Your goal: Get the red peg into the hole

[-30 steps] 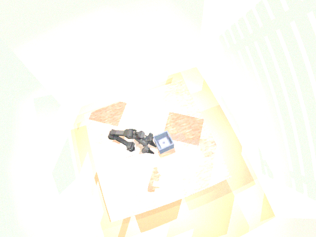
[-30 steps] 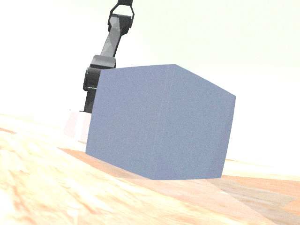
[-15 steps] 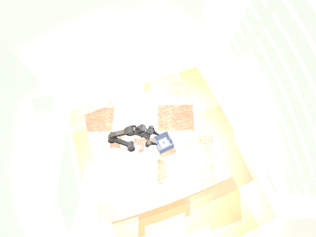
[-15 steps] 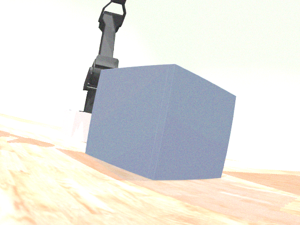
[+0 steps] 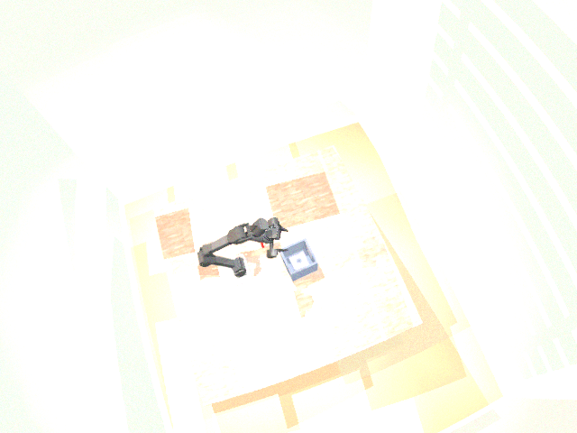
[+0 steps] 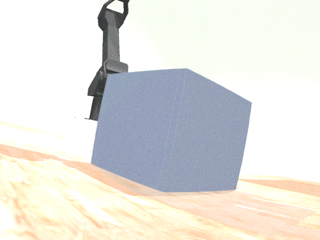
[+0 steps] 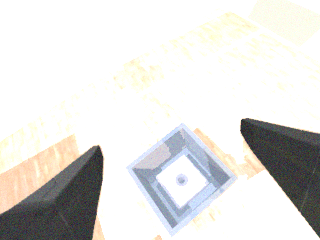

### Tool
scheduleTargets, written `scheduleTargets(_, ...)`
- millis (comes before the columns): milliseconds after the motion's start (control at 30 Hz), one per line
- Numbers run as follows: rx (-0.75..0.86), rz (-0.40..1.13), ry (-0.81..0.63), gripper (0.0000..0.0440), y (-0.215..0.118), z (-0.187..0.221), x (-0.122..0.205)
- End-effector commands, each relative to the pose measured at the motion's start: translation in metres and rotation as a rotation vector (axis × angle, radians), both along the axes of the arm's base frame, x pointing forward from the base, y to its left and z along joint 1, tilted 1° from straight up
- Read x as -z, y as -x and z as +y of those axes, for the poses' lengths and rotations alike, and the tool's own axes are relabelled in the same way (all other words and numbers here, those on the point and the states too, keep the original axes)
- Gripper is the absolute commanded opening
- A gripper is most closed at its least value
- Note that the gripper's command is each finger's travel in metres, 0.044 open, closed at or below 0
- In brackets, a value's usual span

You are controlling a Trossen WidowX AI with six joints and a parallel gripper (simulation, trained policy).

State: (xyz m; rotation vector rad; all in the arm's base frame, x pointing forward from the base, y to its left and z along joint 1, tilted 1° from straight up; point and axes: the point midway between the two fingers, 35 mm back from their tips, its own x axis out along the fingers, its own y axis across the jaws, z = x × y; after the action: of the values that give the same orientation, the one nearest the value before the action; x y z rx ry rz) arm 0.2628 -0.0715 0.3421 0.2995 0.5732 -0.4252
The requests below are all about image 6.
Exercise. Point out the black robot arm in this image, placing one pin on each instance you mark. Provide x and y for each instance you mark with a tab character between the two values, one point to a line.
109	21

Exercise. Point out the light blue box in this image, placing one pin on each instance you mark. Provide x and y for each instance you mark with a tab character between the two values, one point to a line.
172	130

